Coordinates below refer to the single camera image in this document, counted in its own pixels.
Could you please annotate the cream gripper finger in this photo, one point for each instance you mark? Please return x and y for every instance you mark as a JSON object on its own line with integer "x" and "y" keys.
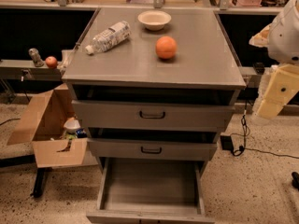
{"x": 260, "y": 40}
{"x": 276, "y": 89}

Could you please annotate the orange fruit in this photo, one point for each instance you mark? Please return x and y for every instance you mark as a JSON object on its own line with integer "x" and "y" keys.
{"x": 166, "y": 47}

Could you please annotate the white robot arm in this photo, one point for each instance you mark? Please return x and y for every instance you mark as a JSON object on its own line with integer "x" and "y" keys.
{"x": 283, "y": 40}

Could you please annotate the grey drawer cabinet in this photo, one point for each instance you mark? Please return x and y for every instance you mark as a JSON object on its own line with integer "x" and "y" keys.
{"x": 203, "y": 71}

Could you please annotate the grey top drawer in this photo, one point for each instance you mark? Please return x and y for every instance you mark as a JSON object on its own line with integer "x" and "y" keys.
{"x": 152, "y": 116}

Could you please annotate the grey drawer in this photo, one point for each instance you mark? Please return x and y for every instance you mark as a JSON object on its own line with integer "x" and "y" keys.
{"x": 156, "y": 150}
{"x": 152, "y": 116}
{"x": 136, "y": 191}

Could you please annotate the grey bottom drawer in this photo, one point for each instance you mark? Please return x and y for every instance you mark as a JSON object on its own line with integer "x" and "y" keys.
{"x": 136, "y": 191}

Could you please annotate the grey middle drawer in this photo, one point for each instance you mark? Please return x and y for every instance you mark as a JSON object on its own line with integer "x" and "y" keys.
{"x": 156, "y": 150}

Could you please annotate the black power adapter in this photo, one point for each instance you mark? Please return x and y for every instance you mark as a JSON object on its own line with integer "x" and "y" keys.
{"x": 227, "y": 143}

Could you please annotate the white bowl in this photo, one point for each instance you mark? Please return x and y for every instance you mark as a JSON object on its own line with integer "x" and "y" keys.
{"x": 154, "y": 20}

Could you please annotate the clear plastic water bottle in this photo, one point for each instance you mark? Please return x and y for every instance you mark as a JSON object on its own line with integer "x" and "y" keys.
{"x": 109, "y": 38}

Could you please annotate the white cup in box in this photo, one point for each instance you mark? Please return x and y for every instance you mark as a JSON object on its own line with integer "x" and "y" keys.
{"x": 72, "y": 125}

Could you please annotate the small red apple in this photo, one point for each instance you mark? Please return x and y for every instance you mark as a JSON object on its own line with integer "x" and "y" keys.
{"x": 51, "y": 62}

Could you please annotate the small grey figurine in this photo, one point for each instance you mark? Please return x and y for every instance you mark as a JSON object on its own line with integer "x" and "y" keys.
{"x": 35, "y": 56}

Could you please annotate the brown cardboard box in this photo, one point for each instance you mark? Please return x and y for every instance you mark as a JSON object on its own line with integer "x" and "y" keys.
{"x": 42, "y": 125}

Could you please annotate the grey side shelf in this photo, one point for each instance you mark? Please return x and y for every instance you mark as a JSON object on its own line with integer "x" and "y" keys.
{"x": 25, "y": 69}

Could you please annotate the black desk leg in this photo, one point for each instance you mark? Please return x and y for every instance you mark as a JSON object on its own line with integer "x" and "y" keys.
{"x": 42, "y": 175}

